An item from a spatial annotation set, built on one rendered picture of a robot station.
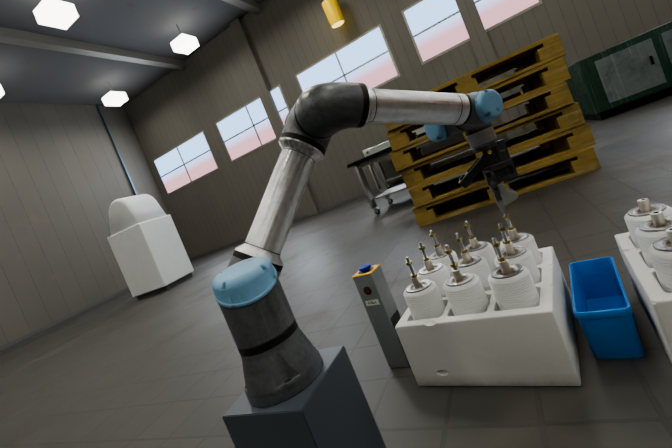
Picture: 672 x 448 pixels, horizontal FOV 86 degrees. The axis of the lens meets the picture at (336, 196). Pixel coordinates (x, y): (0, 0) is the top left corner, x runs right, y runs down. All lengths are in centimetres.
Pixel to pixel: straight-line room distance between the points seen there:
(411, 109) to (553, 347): 61
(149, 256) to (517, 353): 606
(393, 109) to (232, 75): 975
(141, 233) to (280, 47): 558
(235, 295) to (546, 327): 66
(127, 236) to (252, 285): 619
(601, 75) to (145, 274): 736
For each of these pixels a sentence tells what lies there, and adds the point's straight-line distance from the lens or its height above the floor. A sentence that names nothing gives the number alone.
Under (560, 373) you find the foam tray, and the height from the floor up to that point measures 3.
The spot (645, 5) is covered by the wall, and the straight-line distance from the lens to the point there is 865.
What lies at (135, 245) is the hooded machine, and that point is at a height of 87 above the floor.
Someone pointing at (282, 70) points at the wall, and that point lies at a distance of 960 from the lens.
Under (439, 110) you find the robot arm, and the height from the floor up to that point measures 67.
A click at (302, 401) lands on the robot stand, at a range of 67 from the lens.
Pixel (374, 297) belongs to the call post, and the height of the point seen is 24.
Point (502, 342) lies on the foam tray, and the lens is 98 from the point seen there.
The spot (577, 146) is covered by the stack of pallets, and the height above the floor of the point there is 19.
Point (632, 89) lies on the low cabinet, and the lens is 623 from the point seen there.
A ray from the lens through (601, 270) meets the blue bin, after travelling 130.
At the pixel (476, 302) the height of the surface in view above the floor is 20.
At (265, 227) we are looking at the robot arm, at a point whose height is 57.
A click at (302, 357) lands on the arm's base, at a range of 70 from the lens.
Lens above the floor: 61
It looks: 2 degrees down
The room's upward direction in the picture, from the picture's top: 22 degrees counter-clockwise
